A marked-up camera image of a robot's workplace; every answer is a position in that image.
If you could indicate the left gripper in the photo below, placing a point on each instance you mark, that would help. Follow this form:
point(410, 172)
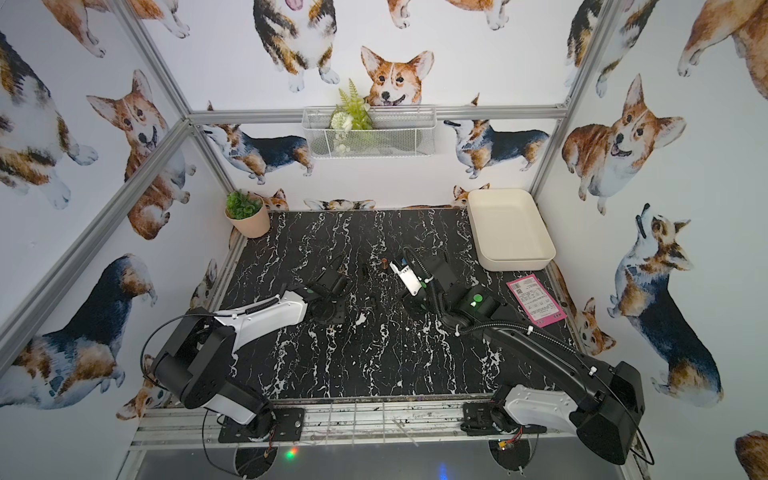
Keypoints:
point(339, 275)

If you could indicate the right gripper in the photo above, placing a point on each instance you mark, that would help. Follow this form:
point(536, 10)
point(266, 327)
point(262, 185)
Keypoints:
point(410, 298)

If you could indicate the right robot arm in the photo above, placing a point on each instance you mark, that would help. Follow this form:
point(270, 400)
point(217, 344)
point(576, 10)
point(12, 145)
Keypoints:
point(601, 404)

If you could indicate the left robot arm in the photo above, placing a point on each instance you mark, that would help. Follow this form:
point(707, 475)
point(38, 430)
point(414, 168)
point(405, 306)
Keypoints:
point(195, 363)

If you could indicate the cream plastic tray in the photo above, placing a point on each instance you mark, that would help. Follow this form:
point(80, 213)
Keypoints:
point(508, 231)

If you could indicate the pink paper card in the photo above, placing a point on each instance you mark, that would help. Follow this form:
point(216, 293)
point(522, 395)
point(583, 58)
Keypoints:
point(538, 304)

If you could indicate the small potted green plant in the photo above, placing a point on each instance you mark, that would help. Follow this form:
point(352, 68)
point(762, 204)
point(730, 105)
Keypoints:
point(248, 213)

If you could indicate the artificial fern with white flower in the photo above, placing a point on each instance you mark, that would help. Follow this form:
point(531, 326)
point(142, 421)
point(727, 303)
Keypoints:
point(351, 114)

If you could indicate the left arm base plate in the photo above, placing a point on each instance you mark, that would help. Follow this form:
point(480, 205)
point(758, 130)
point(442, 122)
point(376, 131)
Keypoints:
point(277, 425)

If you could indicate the aluminium front rail frame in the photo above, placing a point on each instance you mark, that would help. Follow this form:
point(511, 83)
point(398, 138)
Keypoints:
point(341, 422)

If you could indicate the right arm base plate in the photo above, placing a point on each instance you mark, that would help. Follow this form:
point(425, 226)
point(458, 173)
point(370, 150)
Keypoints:
point(485, 419)

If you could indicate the white wire wall basket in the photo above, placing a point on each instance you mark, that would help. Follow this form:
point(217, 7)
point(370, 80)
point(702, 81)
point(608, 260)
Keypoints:
point(375, 133)

